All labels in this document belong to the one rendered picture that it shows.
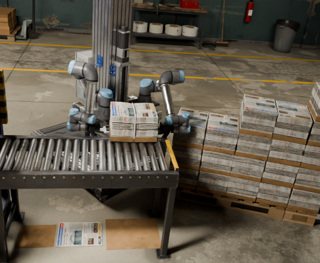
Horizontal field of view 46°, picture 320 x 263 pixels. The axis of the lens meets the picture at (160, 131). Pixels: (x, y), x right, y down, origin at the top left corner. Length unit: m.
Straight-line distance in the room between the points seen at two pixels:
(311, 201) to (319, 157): 0.47
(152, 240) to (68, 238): 0.71
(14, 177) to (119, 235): 1.11
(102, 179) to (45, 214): 1.05
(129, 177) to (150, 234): 0.85
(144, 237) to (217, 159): 0.96
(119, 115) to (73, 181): 0.64
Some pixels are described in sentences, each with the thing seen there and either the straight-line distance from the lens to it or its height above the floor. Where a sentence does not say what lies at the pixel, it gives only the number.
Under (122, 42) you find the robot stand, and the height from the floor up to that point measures 1.44.
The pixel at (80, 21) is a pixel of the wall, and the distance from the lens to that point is 9.73.
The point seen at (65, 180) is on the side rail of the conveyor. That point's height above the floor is 0.75.
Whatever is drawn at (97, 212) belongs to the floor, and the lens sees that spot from 3.56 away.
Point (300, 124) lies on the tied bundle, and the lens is 3.37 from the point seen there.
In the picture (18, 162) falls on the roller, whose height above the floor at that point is 0.80.
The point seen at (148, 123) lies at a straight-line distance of 2.97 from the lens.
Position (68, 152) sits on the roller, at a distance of 2.88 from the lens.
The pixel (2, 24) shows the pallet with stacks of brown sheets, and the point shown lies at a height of 0.35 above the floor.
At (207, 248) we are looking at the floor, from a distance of 3.34.
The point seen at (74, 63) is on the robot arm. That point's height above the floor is 1.35.
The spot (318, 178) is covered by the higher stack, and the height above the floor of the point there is 0.53.
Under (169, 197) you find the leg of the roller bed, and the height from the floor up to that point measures 0.59.
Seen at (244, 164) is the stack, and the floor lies 0.53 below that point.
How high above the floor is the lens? 2.28
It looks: 27 degrees down
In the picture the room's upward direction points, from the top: 6 degrees clockwise
